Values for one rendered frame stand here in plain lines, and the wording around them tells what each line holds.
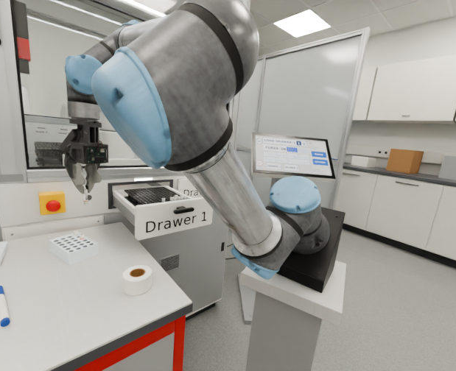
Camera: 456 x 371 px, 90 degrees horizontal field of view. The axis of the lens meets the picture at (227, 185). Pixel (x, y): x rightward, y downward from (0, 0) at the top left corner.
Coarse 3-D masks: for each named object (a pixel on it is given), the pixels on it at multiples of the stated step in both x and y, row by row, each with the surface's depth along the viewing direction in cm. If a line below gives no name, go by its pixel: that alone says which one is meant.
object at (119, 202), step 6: (156, 186) 109; (162, 186) 110; (168, 186) 111; (114, 192) 93; (120, 192) 98; (180, 192) 102; (114, 198) 93; (120, 198) 87; (186, 198) 96; (192, 198) 95; (114, 204) 94; (120, 204) 87; (126, 204) 82; (120, 210) 88; (126, 210) 82; (132, 210) 77; (126, 216) 82; (132, 216) 77; (132, 222) 78
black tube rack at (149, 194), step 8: (128, 192) 93; (136, 192) 94; (144, 192) 96; (152, 192) 96; (160, 192) 97; (168, 192) 99; (128, 200) 92; (136, 200) 85; (144, 200) 85; (152, 200) 85; (160, 200) 86
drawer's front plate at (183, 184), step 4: (180, 180) 112; (184, 180) 114; (188, 180) 115; (180, 184) 113; (184, 184) 114; (188, 184) 116; (180, 188) 114; (184, 188) 115; (188, 188) 116; (192, 188) 118; (188, 192) 117; (192, 192) 119; (192, 196) 119; (196, 196) 121; (200, 196) 123
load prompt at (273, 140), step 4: (264, 140) 149; (268, 140) 149; (272, 140) 149; (276, 140) 150; (280, 140) 150; (284, 140) 150; (288, 140) 151; (292, 140) 151; (296, 140) 151; (280, 144) 148; (284, 144) 149; (288, 144) 149; (292, 144) 149; (296, 144) 149; (300, 144) 150; (304, 144) 150
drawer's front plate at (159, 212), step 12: (156, 204) 72; (168, 204) 75; (180, 204) 78; (192, 204) 81; (204, 204) 84; (144, 216) 70; (156, 216) 73; (168, 216) 76; (180, 216) 79; (144, 228) 71; (156, 228) 74; (168, 228) 77; (180, 228) 80
